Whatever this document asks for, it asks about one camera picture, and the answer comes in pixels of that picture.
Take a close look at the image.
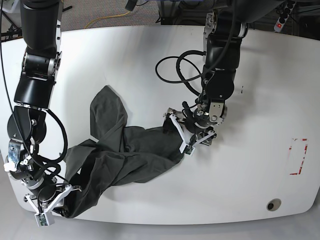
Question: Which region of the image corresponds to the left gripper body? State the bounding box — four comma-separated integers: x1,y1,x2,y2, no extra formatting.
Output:
163,108,214,133

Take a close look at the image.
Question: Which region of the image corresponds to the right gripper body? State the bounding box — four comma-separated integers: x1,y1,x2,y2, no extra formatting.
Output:
26,181,67,215

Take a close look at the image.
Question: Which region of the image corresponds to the dark grey T-shirt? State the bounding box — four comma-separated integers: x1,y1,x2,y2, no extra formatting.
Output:
61,86,184,219

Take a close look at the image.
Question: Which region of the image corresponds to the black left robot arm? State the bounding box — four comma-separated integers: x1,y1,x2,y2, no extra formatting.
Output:
165,0,283,151

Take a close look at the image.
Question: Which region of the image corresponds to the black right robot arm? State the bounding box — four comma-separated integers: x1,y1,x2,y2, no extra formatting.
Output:
4,0,67,217

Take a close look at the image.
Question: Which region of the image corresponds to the red tape rectangle marking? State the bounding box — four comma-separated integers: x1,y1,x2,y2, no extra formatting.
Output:
287,138,309,176

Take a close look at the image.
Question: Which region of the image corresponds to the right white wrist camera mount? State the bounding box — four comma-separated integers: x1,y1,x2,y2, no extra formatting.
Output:
23,183,82,227

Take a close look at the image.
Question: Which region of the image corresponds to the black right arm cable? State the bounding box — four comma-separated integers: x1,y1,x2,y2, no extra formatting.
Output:
22,108,70,181

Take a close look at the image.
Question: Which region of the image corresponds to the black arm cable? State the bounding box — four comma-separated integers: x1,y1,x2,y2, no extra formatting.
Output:
22,108,70,181
154,50,208,97

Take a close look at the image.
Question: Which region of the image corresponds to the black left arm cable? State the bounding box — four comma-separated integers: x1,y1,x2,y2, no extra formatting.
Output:
154,50,208,97

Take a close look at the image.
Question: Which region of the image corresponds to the right table cable grommet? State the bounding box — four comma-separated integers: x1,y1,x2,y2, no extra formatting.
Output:
266,198,282,212

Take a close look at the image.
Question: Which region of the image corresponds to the white power strip red switch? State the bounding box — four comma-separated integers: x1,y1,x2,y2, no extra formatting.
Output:
273,0,297,33

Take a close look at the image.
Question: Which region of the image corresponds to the yellow cable on floor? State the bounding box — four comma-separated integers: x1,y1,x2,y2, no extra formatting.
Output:
84,9,131,30

